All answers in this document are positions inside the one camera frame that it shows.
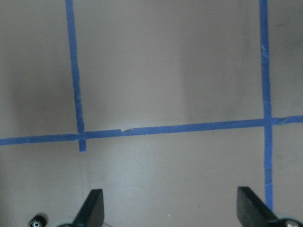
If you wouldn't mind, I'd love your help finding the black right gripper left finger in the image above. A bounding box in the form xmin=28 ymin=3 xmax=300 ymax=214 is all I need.
xmin=72 ymin=189 xmax=105 ymax=227

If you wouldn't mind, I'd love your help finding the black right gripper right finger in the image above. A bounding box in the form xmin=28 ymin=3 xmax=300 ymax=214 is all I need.
xmin=237 ymin=186 xmax=279 ymax=227

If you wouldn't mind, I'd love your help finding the black bearing gear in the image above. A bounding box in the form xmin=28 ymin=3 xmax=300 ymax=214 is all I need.
xmin=28 ymin=214 xmax=48 ymax=227

